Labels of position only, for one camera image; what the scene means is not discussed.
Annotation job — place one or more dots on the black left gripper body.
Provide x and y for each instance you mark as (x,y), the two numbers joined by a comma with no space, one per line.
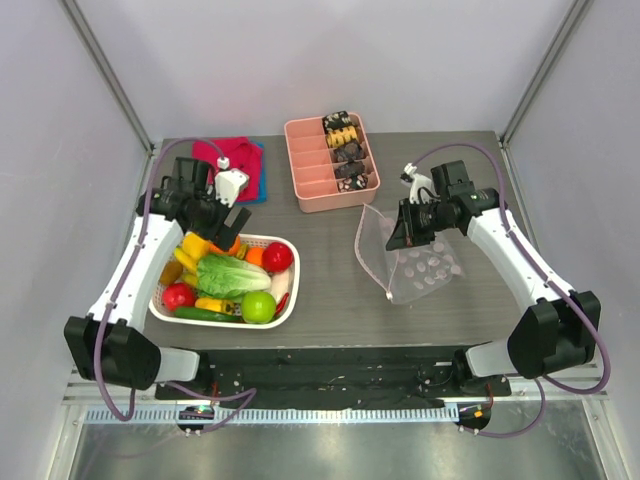
(212,216)

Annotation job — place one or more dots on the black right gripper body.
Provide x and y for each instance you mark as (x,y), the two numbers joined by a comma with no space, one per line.
(410,223)

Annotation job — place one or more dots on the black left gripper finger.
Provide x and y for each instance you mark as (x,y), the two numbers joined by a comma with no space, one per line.
(236,220)
(224,234)

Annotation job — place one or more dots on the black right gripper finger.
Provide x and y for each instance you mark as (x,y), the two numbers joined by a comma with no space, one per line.
(400,222)
(400,237)

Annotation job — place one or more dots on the clear zip top bag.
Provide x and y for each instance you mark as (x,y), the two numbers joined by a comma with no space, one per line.
(405,275)

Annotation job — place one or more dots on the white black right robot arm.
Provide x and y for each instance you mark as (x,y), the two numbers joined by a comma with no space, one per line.
(554,331)

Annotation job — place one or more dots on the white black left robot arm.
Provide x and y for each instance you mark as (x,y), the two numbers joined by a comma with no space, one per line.
(107,344)

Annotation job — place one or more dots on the blue folded cloth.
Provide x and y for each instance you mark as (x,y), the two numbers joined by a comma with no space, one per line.
(249,157)

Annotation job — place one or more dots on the yellow toy bell pepper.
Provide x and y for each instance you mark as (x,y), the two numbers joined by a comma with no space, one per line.
(195,246)

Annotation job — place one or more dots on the small orange toy fruit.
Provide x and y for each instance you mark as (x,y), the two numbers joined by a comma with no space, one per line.
(254,256)

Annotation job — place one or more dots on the green toy lettuce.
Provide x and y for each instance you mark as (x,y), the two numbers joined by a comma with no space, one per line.
(227,277)

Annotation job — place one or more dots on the yellow toy banana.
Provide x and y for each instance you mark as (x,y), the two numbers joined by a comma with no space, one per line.
(188,263)

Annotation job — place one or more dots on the black pink dotted sock roll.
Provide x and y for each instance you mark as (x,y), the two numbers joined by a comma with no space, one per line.
(353,183)

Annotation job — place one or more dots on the red toy apple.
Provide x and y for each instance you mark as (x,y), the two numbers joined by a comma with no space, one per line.
(277,257)

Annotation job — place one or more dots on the magenta folded cloth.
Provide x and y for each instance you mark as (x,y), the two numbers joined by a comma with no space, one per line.
(205,152)

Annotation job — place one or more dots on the black brown sock roll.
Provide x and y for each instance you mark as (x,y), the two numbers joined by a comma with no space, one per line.
(350,169)

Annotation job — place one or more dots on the white toy radish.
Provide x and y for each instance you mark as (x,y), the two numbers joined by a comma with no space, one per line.
(280,285)

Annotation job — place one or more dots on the red toy tomato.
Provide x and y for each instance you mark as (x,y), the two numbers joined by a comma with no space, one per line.
(178,295)

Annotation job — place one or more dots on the dark brown sock roll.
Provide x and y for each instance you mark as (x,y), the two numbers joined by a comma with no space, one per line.
(349,152)

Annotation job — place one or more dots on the green toy apple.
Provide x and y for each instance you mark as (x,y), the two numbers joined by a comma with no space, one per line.
(258,307)

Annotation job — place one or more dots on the green toy cucumber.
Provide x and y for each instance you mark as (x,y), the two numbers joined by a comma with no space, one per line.
(193,313)

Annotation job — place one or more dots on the pink divided organizer tray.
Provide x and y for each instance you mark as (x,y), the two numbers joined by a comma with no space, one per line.
(312,166)

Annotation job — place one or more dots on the red toy chili pepper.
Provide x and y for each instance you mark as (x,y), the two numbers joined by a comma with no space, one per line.
(282,304)

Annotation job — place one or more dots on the yellow black sock roll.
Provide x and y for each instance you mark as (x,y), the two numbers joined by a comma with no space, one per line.
(341,136)

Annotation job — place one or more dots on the black patterned sock roll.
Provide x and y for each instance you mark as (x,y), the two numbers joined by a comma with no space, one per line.
(336,121)

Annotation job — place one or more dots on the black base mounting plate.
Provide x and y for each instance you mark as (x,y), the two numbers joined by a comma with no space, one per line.
(333,378)

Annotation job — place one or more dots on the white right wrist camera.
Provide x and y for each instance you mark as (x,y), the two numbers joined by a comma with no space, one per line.
(420,186)

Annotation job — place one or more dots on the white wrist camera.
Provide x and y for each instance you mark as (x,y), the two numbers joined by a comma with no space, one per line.
(228,182)
(420,186)

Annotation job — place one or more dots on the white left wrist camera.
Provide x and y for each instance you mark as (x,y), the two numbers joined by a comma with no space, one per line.
(228,182)

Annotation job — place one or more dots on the perforated metal cable tray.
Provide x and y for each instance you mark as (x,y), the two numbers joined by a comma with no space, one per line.
(195,414)

